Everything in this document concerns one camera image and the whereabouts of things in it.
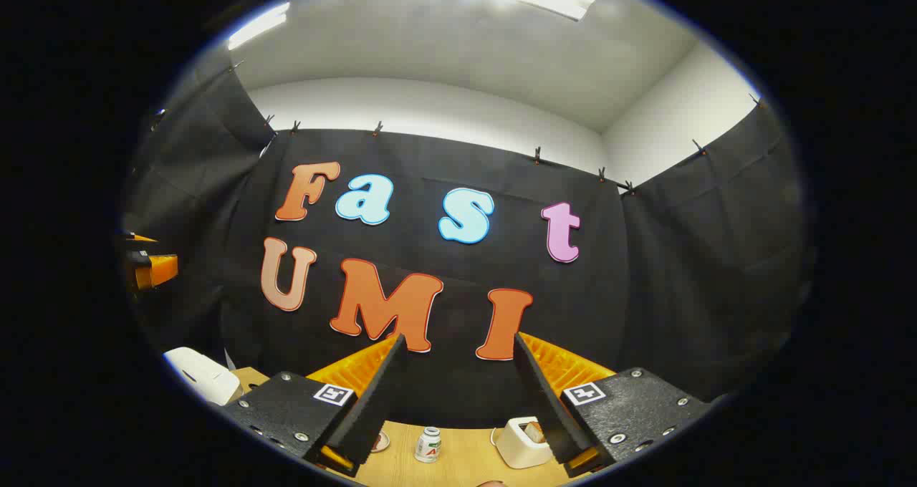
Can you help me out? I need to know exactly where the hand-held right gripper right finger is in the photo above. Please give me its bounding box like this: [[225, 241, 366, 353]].
[[512, 332, 717, 478]]

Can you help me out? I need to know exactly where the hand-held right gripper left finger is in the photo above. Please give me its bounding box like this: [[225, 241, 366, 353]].
[[219, 333, 408, 478]]

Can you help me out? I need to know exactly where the white rice cooker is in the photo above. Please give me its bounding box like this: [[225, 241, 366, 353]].
[[163, 347, 242, 406]]

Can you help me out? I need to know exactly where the white drink bottle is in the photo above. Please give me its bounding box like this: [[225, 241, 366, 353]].
[[414, 427, 442, 464]]

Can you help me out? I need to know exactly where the black backdrop cloth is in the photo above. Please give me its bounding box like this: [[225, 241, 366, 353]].
[[120, 43, 817, 430]]

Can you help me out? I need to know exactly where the narrow ceiling light panel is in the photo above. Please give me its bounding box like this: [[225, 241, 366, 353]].
[[228, 2, 291, 51]]

